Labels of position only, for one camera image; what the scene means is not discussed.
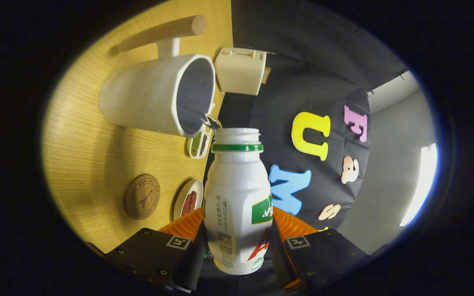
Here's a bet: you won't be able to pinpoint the wooden table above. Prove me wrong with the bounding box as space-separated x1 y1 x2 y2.
42 0 234 253

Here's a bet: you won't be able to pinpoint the white cup with wooden handle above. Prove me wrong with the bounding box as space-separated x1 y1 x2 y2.
98 15 216 138

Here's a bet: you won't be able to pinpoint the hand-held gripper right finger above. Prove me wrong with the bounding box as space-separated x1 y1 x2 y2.
271 206 370 294

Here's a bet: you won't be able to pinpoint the round wooden coaster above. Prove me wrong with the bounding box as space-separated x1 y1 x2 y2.
123 173 161 220

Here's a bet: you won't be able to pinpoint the black backdrop cloth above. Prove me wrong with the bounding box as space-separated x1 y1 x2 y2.
202 0 410 251

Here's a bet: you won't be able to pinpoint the reddish brown food slices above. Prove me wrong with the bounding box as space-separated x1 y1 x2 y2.
181 191 198 217

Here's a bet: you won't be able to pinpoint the cream round plate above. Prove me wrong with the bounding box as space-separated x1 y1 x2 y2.
172 179 204 221

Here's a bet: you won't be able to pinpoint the white juice bottle green label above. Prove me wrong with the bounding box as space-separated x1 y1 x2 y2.
203 128 273 275

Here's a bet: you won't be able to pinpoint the white divided dish of beans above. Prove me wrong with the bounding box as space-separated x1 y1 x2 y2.
186 125 214 159

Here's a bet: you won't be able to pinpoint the cream toaster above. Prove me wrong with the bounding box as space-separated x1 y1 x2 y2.
214 47 267 96

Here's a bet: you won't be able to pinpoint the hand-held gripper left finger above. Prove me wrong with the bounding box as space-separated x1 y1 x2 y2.
105 207 207 294

